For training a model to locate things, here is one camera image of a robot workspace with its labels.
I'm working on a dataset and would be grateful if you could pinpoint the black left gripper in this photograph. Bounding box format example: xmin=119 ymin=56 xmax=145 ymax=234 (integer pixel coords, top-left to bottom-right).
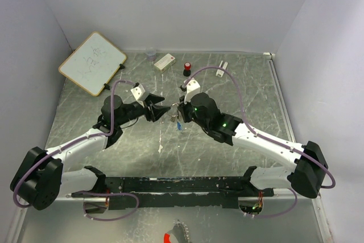
xmin=116 ymin=93 xmax=171 ymax=126

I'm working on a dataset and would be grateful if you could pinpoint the bunch of silver keys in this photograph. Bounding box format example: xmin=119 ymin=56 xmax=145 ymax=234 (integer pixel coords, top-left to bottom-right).
xmin=170 ymin=110 xmax=180 ymax=123

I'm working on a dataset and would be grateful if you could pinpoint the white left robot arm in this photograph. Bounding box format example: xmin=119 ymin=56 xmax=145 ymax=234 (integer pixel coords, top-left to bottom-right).
xmin=10 ymin=92 xmax=170 ymax=211

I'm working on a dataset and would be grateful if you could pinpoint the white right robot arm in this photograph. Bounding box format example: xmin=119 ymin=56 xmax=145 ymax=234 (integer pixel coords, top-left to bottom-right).
xmin=177 ymin=93 xmax=328 ymax=199

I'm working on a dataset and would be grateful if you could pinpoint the white clip device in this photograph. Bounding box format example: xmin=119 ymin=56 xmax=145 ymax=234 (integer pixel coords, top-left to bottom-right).
xmin=216 ymin=60 xmax=228 ymax=78

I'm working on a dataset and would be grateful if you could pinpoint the white and green small box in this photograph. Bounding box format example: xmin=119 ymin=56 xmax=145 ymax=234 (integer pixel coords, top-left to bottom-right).
xmin=154 ymin=53 xmax=176 ymax=73

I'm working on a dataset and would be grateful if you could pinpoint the clear plastic cup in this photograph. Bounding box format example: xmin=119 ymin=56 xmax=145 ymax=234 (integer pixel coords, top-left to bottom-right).
xmin=145 ymin=47 xmax=156 ymax=61

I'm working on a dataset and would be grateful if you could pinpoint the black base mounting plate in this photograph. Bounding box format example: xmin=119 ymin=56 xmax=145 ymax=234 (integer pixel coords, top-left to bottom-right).
xmin=71 ymin=176 xmax=275 ymax=211

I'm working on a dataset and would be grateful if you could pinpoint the red and white tool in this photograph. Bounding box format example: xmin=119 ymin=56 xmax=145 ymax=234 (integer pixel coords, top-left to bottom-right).
xmin=163 ymin=229 xmax=184 ymax=243

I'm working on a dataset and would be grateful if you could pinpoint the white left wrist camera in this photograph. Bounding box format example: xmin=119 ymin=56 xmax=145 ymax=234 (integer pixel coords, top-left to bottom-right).
xmin=130 ymin=83 xmax=150 ymax=106

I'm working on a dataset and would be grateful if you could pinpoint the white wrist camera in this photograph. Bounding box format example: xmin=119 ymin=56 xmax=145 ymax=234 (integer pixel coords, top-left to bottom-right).
xmin=184 ymin=78 xmax=201 ymax=104
xmin=130 ymin=83 xmax=150 ymax=106

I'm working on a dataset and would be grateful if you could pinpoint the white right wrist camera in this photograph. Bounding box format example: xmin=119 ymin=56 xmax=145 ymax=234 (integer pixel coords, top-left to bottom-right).
xmin=184 ymin=78 xmax=201 ymax=104

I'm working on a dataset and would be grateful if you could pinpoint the small whiteboard with wooden frame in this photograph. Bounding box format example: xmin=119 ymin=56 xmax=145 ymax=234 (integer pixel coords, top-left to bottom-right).
xmin=59 ymin=31 xmax=127 ymax=97

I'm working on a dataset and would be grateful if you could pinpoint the white corner bracket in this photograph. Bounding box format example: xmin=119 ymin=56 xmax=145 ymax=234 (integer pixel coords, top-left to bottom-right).
xmin=263 ymin=52 xmax=275 ymax=59

